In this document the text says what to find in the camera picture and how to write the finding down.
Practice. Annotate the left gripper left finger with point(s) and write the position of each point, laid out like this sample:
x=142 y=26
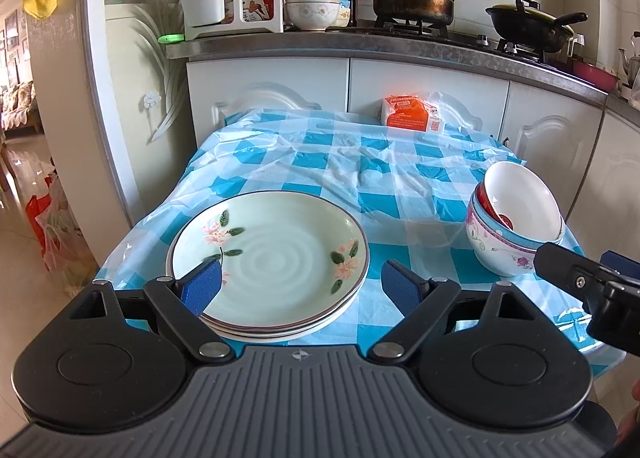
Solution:
x=158 y=323

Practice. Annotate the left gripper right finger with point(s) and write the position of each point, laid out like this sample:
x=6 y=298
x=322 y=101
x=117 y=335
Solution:
x=432 y=307

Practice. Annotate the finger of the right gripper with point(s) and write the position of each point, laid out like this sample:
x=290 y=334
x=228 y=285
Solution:
x=621 y=264
x=576 y=275

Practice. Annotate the blue cartoon animal bowl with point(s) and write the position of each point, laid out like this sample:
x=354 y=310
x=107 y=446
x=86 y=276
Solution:
x=501 y=230

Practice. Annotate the white plate grey flower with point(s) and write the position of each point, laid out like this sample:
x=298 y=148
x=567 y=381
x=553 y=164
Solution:
x=279 y=284

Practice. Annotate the large plain white plate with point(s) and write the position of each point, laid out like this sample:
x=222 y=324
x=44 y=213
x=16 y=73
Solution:
x=283 y=335

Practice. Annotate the pink floral bowl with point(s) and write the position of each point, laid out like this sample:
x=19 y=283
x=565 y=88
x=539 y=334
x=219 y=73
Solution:
x=493 y=252

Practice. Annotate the red and white small bowl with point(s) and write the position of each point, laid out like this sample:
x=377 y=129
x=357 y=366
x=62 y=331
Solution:
x=518 y=194

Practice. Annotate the green flower plate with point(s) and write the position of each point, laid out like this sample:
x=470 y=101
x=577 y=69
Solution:
x=268 y=216

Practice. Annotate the person's hand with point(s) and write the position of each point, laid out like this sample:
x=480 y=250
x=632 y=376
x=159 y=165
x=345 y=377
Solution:
x=630 y=421

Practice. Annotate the blue white checked tablecloth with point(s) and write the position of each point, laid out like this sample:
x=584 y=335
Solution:
x=408 y=190

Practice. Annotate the plastic bag on floor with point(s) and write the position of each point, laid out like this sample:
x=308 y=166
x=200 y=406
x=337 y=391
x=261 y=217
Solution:
x=63 y=248

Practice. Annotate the red basin on counter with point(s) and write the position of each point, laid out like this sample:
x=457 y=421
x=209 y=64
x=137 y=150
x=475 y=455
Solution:
x=597 y=77

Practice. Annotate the orange white plastic package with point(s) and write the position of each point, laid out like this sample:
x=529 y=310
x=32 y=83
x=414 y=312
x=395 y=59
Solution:
x=410 y=112

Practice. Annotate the metal kettle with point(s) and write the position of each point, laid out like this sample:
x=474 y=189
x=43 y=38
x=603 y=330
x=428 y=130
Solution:
x=631 y=64

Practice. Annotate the white refrigerator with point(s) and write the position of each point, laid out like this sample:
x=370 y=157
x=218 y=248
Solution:
x=115 y=110

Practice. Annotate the black wok pan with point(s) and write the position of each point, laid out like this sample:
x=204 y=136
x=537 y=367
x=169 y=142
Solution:
x=524 y=23

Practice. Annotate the grey speckled countertop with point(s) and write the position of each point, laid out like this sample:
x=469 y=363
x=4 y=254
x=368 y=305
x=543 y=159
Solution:
x=343 y=44

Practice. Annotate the green clip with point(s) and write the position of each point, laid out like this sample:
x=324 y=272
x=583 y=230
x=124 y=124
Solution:
x=173 y=38

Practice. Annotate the gas stove top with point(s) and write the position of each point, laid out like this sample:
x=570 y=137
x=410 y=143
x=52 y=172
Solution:
x=445 y=35

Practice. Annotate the blue patterned bowl on counter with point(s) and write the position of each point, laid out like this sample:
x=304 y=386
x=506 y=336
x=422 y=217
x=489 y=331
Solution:
x=343 y=15

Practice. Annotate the white bowl on counter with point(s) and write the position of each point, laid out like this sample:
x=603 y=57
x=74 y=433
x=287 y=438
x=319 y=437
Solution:
x=312 y=15

